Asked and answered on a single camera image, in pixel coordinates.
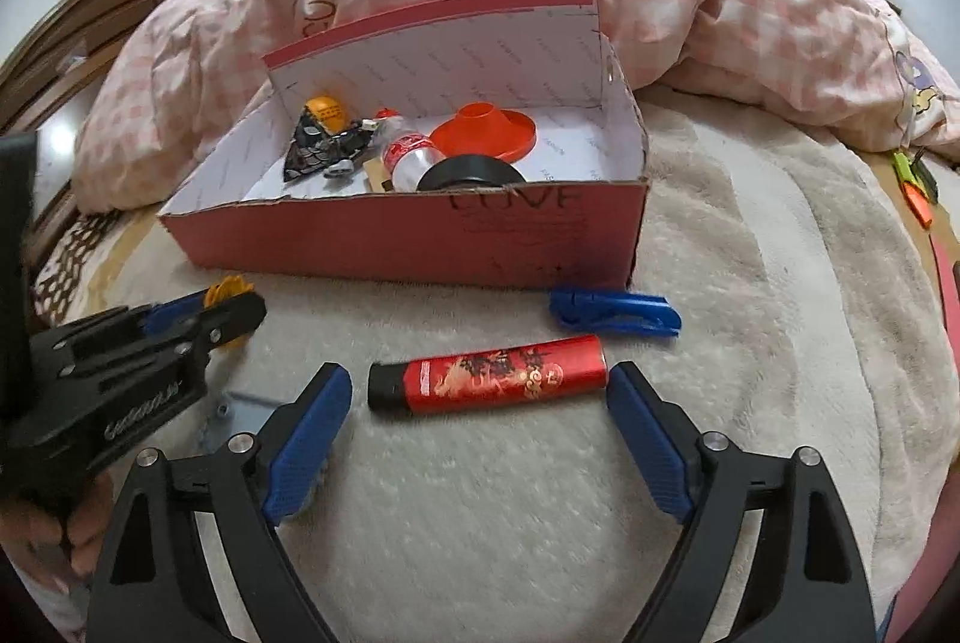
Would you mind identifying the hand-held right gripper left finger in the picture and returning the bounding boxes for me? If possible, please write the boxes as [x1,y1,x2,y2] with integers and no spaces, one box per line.
[86,362,353,643]

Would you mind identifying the yellow plastic gear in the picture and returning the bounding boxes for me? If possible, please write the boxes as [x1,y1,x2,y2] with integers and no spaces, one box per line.
[204,275,257,353]

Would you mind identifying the blue plastic clip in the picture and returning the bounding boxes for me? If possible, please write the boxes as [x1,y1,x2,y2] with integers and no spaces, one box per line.
[549,287,683,338]

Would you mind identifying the dark wooden headboard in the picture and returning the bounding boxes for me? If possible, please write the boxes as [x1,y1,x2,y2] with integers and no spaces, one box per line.
[0,0,301,254]

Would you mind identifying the person's left hand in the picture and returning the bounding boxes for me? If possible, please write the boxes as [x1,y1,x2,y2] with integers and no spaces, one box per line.
[0,472,110,584]

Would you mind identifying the brown dotted bed sheet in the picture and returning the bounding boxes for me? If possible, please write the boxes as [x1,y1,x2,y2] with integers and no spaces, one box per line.
[26,148,960,389]

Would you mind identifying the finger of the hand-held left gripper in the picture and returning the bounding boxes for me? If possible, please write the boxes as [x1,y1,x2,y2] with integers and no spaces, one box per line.
[56,294,269,389]
[34,290,211,353]

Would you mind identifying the red tube with black cap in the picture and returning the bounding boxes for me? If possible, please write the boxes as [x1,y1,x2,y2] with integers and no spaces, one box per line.
[367,335,607,417]

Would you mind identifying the green orange toy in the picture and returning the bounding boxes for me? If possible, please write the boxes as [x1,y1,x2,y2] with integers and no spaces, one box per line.
[891,150,925,188]

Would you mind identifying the orange ball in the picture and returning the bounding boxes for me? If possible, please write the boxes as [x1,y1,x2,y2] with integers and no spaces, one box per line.
[304,95,347,134]

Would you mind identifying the dark tape roll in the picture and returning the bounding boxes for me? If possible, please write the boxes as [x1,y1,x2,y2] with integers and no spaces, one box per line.
[416,157,527,193]

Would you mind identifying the red plastic lid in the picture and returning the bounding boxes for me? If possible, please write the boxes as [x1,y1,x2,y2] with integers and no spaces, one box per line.
[429,101,537,164]

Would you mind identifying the beige fleece blanket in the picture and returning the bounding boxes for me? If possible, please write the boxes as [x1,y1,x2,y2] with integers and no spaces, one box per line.
[30,88,953,643]

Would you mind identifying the red cardboard box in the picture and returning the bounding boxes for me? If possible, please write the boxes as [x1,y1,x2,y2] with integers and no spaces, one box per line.
[157,0,652,292]

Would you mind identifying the black white robot toy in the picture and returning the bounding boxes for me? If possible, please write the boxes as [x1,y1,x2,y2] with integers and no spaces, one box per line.
[324,116,385,179]

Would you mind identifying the pink checkered quilt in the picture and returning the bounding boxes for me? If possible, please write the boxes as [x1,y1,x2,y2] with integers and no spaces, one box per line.
[73,0,960,213]

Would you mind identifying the pink strip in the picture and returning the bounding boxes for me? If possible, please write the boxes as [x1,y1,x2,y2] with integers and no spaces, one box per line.
[928,230,960,314]

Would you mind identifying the black patterned pyramid pouch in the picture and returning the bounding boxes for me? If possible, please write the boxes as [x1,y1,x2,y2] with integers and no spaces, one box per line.
[283,101,372,181]

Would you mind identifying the clear plastic bottle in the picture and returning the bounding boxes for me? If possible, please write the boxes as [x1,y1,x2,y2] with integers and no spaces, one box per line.
[373,109,447,194]

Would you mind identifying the grey plastic plate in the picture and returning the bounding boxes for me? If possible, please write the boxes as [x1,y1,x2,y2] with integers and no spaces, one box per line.
[196,388,295,458]

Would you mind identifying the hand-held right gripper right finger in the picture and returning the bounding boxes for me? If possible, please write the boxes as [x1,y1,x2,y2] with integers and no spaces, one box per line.
[606,362,878,643]

